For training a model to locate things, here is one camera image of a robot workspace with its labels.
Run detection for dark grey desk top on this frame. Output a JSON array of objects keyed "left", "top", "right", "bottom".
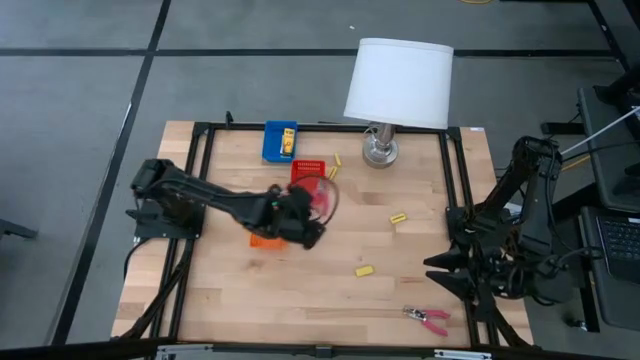
[{"left": 577, "top": 87, "right": 640, "bottom": 214}]

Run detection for orange plastic basket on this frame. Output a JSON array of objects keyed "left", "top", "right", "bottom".
[{"left": 249, "top": 233, "right": 290, "bottom": 251}]

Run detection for red plastic basket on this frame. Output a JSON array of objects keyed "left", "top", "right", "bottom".
[{"left": 290, "top": 159, "right": 327, "bottom": 202}]

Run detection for white cable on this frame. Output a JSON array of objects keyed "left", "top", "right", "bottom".
[{"left": 559, "top": 107, "right": 640, "bottom": 156}]

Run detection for yellow floor cable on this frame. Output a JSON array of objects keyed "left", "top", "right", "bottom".
[{"left": 562, "top": 154, "right": 591, "bottom": 172}]

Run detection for blue plastic basket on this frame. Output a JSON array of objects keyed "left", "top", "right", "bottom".
[{"left": 261, "top": 119, "right": 299, "bottom": 164}]

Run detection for black camera mount rail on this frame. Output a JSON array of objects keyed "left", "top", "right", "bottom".
[{"left": 0, "top": 337, "right": 640, "bottom": 360}]

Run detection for black laptop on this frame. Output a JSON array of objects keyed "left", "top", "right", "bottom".
[{"left": 579, "top": 204, "right": 640, "bottom": 331}]

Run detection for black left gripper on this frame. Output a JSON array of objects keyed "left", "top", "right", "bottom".
[{"left": 272, "top": 185, "right": 326, "bottom": 251}]

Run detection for black stand foot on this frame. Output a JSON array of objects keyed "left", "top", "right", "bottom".
[{"left": 0, "top": 218, "right": 39, "bottom": 241}]

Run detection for black desk leg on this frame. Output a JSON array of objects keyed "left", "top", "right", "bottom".
[{"left": 541, "top": 121, "right": 584, "bottom": 136}]

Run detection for black metal table frame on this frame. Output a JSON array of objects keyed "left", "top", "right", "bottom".
[{"left": 119, "top": 119, "right": 534, "bottom": 351}]

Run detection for red handled pliers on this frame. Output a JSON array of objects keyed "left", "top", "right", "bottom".
[
  {"left": 310, "top": 188, "right": 332, "bottom": 215},
  {"left": 402, "top": 306, "right": 452, "bottom": 338}
]

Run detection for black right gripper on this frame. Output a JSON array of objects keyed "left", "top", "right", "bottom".
[{"left": 423, "top": 239, "right": 511, "bottom": 321}]

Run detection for white shade table lamp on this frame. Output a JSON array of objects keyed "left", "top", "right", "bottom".
[{"left": 343, "top": 37, "right": 455, "bottom": 170}]

